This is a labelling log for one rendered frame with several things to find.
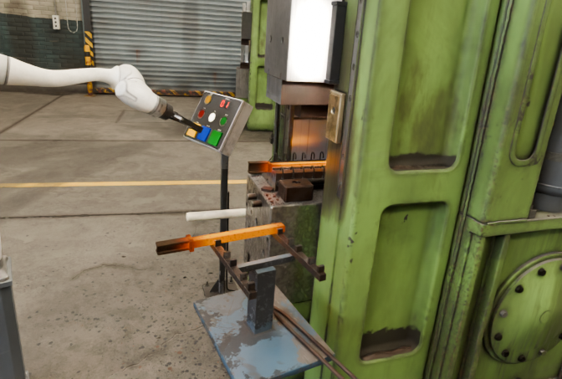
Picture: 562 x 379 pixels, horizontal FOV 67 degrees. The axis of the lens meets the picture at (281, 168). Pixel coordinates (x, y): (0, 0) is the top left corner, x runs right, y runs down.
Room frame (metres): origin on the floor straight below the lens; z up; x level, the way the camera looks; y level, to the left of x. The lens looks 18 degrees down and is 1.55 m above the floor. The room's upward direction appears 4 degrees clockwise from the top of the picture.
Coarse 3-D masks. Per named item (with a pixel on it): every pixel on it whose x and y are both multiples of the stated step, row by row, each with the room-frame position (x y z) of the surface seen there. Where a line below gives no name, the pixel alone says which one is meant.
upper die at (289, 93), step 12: (276, 84) 1.67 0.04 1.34; (288, 84) 1.62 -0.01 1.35; (300, 84) 1.63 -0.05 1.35; (312, 84) 1.65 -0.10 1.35; (324, 84) 1.67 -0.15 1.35; (276, 96) 1.66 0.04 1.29; (288, 96) 1.62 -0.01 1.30; (300, 96) 1.63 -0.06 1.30; (312, 96) 1.65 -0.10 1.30; (324, 96) 1.67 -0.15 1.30
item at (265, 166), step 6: (252, 162) 1.64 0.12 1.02; (258, 162) 1.65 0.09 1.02; (264, 162) 1.66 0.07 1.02; (276, 162) 1.70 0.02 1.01; (282, 162) 1.71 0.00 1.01; (288, 162) 1.71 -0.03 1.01; (294, 162) 1.72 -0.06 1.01; (300, 162) 1.72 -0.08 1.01; (306, 162) 1.73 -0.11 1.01; (312, 162) 1.74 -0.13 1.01; (318, 162) 1.74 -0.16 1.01; (324, 162) 1.75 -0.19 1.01; (252, 168) 1.65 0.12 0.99; (258, 168) 1.66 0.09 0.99; (264, 168) 1.66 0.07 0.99; (270, 168) 1.65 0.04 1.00
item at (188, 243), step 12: (252, 228) 1.21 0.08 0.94; (264, 228) 1.21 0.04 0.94; (276, 228) 1.23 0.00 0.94; (168, 240) 1.09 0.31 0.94; (180, 240) 1.09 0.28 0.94; (192, 240) 1.09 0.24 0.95; (204, 240) 1.11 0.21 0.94; (228, 240) 1.15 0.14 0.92; (156, 252) 1.06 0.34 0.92; (168, 252) 1.06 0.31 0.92
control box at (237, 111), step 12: (204, 96) 2.28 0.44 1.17; (216, 96) 2.22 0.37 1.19; (204, 108) 2.23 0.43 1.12; (216, 108) 2.17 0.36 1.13; (228, 108) 2.11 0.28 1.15; (240, 108) 2.06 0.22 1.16; (252, 108) 2.11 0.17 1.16; (192, 120) 2.23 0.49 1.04; (204, 120) 2.17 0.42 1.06; (216, 120) 2.11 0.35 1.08; (228, 120) 2.05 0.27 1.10; (240, 120) 2.06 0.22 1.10; (228, 132) 2.01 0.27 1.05; (240, 132) 2.06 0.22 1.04; (204, 144) 2.07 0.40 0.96; (228, 144) 2.01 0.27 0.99
